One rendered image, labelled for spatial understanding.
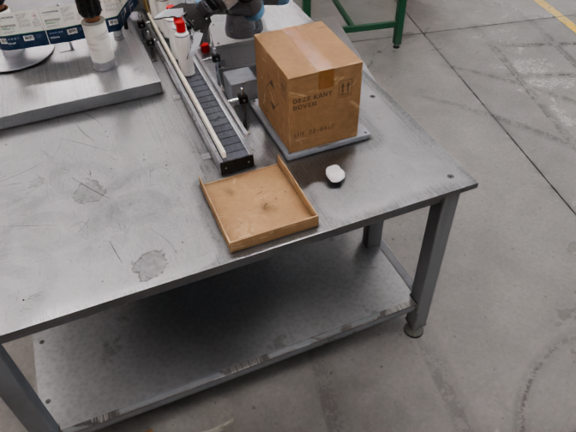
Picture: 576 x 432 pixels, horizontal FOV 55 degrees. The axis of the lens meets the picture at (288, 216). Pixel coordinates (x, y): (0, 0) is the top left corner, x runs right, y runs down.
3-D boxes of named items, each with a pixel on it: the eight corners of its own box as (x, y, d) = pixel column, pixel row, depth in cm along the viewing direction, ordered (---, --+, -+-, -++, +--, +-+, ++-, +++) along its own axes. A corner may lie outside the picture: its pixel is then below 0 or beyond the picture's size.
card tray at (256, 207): (200, 186, 168) (198, 176, 166) (279, 164, 175) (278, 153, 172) (231, 253, 148) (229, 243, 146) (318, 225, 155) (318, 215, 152)
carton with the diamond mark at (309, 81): (258, 105, 196) (253, 33, 177) (320, 91, 202) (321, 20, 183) (290, 153, 175) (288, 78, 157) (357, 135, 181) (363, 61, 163)
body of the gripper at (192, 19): (196, 37, 177) (225, 13, 177) (198, 33, 168) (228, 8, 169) (180, 16, 174) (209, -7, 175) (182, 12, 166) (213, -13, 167)
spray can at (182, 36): (179, 72, 208) (171, 20, 193) (193, 69, 209) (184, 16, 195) (183, 78, 204) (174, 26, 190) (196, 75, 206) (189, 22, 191)
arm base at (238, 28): (223, 26, 223) (219, 2, 216) (260, 20, 224) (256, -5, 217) (227, 41, 212) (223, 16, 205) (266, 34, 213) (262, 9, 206)
